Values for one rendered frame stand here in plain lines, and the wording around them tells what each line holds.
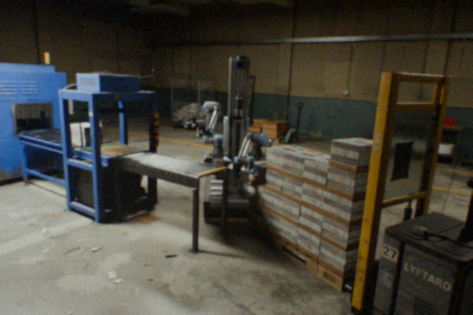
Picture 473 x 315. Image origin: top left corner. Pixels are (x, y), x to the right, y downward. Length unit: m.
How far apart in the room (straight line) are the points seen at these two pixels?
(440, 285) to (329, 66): 8.53
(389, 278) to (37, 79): 5.65
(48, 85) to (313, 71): 7.03
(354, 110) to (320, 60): 1.75
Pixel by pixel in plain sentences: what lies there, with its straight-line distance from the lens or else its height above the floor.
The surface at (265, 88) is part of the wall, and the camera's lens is 11.38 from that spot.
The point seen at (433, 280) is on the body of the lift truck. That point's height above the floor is 0.58.
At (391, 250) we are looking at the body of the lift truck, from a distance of 2.72.
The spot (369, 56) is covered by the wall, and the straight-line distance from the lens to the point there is 10.22.
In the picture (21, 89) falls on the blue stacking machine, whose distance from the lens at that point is 6.40.
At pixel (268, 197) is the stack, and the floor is 0.53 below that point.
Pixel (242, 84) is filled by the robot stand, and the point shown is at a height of 1.69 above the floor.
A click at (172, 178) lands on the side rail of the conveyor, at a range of 3.69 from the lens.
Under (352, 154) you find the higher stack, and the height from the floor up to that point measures 1.21.
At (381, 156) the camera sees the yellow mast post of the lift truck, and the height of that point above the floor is 1.29.
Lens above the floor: 1.77
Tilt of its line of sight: 13 degrees down
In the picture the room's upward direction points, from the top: 2 degrees clockwise
